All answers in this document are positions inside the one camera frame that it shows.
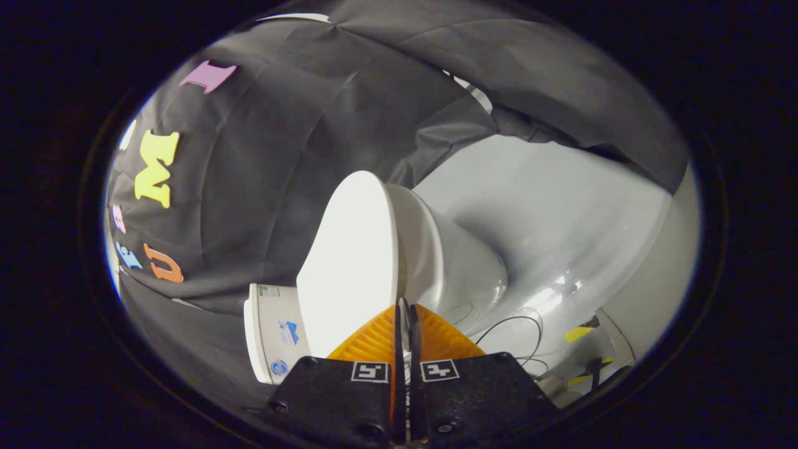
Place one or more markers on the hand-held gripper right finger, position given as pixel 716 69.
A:
pixel 480 393

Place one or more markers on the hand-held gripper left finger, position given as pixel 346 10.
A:
pixel 330 399

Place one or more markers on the grey lid pull tab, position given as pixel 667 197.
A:
pixel 406 324

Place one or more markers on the white toilet lid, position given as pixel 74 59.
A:
pixel 349 262

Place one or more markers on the white toilet with tank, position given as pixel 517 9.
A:
pixel 474 274

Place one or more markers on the white toilet seat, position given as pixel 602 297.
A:
pixel 424 249

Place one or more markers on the yellow black striped tape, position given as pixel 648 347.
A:
pixel 578 378
pixel 576 333

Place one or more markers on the black backdrop cloth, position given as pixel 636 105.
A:
pixel 262 156

